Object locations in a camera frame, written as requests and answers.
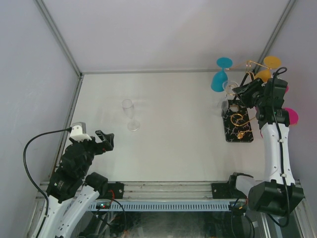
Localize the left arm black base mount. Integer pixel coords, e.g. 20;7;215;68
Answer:
98;182;124;199

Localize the cyan wine glass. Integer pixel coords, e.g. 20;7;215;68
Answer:
211;57;233;92

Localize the aluminium front frame rail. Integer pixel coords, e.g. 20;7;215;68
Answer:
36;180;302;200

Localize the clear champagne flute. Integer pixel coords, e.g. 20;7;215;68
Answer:
121;99;140;131
216;80;239;117

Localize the gold wire wine glass rack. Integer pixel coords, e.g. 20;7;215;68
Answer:
222;60;265;143

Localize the blue slotted cable duct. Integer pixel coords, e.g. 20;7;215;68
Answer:
88;200;233;212

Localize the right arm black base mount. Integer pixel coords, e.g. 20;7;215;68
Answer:
211;182;234;199

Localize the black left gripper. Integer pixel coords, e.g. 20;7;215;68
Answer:
70;129;113;176

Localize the left camera black cable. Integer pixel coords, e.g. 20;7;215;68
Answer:
23;127;74;224

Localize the lower pink wine glass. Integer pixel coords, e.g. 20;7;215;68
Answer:
256;107;299;130

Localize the right camera black cable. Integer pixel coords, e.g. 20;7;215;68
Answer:
269;66;292;228

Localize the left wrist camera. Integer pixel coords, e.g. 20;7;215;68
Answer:
69;122;92;142

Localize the camera black cable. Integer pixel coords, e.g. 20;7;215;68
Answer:
269;66;292;228
23;127;74;224

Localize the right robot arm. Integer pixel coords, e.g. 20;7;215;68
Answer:
227;78;304;217

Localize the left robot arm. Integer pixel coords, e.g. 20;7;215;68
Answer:
30;123;114;238

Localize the yellow wine glass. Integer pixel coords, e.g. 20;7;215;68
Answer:
255;56;282;83

